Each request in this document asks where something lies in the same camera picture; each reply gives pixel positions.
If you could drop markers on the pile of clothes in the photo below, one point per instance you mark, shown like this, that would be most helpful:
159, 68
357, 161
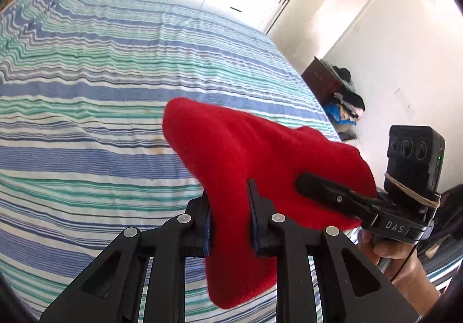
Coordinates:
347, 105

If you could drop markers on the person's right hand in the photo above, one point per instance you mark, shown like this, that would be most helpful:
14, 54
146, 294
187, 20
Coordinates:
379, 245

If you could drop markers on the person's right forearm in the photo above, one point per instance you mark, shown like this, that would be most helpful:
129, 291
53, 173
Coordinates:
416, 290

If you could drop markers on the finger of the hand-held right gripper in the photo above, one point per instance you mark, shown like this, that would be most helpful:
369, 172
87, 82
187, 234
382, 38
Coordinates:
325, 189

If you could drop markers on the dark wooden dresser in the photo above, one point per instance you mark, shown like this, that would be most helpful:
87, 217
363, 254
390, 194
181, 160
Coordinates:
322, 80

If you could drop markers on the striped bed sheet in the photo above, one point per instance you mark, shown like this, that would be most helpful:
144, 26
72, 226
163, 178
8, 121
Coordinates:
90, 109

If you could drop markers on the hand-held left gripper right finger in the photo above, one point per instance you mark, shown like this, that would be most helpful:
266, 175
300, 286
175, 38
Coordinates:
255, 232

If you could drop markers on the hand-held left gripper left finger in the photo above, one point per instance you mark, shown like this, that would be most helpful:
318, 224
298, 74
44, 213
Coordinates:
207, 232

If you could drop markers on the red sweater with white print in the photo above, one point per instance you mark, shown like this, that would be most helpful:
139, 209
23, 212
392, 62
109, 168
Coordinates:
235, 149

